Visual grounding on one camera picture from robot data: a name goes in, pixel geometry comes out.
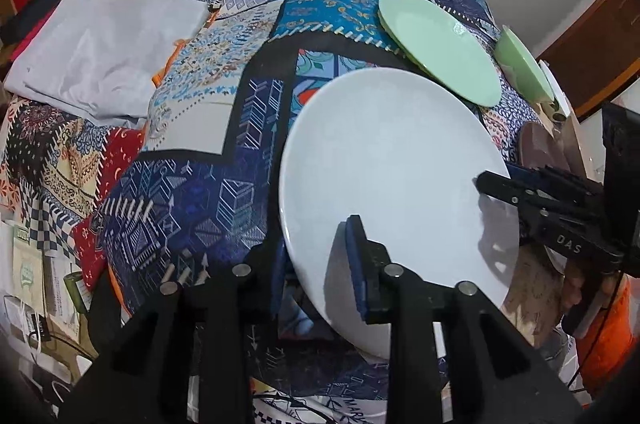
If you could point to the patchwork printed blanket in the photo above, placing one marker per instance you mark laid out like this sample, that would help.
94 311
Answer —
200 143

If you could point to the orange garment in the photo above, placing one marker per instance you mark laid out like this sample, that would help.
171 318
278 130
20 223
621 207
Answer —
607 344

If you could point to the green plate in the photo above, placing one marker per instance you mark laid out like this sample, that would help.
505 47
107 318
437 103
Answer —
435 43

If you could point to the white plate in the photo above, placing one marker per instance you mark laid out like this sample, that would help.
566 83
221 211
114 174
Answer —
395 174

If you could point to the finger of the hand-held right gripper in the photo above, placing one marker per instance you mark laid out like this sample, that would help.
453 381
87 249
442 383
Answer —
555 184
500 189

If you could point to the person's right hand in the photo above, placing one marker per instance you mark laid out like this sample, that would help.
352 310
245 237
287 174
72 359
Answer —
571 294

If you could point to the pile of papers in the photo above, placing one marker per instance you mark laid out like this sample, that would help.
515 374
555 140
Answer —
35 294

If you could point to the grey folded cloth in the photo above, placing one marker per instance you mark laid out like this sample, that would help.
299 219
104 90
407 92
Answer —
100 48

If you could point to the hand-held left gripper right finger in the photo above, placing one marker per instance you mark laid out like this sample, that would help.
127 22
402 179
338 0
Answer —
354 264

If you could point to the white bowl with dark spots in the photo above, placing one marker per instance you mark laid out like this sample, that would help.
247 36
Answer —
555 88

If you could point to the large green bowl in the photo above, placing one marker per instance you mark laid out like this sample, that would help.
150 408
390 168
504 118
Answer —
520 63

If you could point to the brown wooden door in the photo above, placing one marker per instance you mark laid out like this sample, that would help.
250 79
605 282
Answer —
595 43

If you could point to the orange cloth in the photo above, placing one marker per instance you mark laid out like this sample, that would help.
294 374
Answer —
167 66

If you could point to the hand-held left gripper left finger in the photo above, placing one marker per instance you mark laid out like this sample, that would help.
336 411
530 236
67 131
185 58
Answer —
279 274

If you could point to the tan patterned cloth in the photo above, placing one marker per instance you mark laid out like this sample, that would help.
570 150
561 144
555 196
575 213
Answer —
535 294

